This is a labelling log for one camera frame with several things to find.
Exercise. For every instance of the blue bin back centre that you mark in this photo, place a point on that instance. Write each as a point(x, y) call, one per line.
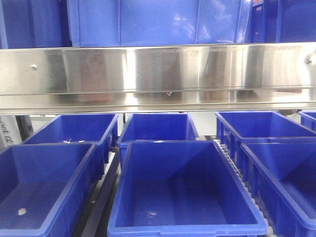
point(156, 127)

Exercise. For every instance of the blue bin back left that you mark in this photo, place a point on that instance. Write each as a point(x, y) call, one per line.
point(99, 129)

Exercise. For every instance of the blue bin front centre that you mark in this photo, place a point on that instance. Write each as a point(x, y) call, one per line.
point(181, 189)

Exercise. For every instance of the blue bin back right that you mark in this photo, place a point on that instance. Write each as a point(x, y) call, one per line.
point(236, 127)

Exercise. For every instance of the upper shelf blue bin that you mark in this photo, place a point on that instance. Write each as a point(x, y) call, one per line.
point(107, 23)

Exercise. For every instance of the blue bin front left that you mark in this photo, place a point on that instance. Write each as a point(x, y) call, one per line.
point(44, 188)

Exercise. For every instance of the blue bin front right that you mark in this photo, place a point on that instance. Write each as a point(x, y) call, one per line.
point(283, 177)

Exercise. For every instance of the steel rack upper rail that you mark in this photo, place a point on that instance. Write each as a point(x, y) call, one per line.
point(207, 77)

